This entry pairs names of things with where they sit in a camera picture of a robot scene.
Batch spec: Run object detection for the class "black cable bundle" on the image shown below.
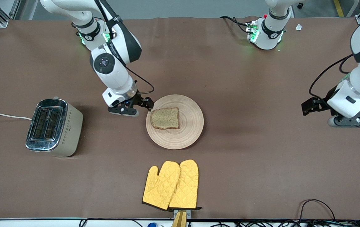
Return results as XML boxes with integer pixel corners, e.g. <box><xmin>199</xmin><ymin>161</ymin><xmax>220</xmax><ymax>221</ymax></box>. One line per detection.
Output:
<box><xmin>211</xmin><ymin>220</ymin><xmax>360</xmax><ymax>227</ymax></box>

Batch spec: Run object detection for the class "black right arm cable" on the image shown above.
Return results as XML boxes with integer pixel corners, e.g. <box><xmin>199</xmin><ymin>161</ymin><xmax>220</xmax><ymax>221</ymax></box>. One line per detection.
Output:
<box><xmin>124</xmin><ymin>64</ymin><xmax>155</xmax><ymax>96</ymax></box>

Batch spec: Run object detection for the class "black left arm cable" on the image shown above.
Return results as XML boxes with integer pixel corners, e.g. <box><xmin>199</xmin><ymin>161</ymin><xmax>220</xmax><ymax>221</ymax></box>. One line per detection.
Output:
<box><xmin>309</xmin><ymin>53</ymin><xmax>356</xmax><ymax>102</ymax></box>

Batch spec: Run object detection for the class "round wooden plate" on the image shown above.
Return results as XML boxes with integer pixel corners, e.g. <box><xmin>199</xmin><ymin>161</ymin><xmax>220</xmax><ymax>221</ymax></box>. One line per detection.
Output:
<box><xmin>146</xmin><ymin>94</ymin><xmax>204</xmax><ymax>150</ymax></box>

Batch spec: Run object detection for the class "silver and beige toaster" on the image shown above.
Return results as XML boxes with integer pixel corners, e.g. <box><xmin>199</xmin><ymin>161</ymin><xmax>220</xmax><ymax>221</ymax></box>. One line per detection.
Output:
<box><xmin>26</xmin><ymin>96</ymin><xmax>83</xmax><ymax>157</ymax></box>

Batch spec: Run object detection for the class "white toaster power cable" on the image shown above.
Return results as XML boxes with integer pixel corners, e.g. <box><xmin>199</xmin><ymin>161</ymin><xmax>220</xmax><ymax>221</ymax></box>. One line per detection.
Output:
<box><xmin>0</xmin><ymin>113</ymin><xmax>32</xmax><ymax>121</ymax></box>

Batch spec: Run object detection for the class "yellow quilted oven mitt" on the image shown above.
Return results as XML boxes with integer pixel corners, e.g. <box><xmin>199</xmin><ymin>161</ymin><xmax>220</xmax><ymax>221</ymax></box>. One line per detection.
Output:
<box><xmin>142</xmin><ymin>161</ymin><xmax>181</xmax><ymax>211</ymax></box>
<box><xmin>168</xmin><ymin>159</ymin><xmax>202</xmax><ymax>211</ymax></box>

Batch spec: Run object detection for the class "wooden clamp with grey bracket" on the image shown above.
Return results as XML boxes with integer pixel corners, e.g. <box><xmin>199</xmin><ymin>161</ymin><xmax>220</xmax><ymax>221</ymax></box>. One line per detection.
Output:
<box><xmin>171</xmin><ymin>209</ymin><xmax>191</xmax><ymax>227</ymax></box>

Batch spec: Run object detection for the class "brown bread slice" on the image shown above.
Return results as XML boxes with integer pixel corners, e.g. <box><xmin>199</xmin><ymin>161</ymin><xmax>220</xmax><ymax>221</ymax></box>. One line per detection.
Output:
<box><xmin>150</xmin><ymin>107</ymin><xmax>180</xmax><ymax>130</ymax></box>

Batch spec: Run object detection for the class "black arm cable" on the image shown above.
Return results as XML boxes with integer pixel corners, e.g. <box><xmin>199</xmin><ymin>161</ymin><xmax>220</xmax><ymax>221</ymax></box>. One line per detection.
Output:
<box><xmin>309</xmin><ymin>53</ymin><xmax>356</xmax><ymax>102</ymax></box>
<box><xmin>124</xmin><ymin>64</ymin><xmax>155</xmax><ymax>96</ymax></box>

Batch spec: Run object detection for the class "black left base cable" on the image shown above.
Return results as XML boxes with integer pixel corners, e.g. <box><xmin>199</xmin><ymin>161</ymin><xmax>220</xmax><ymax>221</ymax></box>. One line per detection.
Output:
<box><xmin>220</xmin><ymin>16</ymin><xmax>250</xmax><ymax>34</ymax></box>

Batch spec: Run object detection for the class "looped black cable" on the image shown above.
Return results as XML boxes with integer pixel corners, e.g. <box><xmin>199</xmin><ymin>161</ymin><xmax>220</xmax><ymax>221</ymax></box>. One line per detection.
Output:
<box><xmin>298</xmin><ymin>199</ymin><xmax>336</xmax><ymax>221</ymax></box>

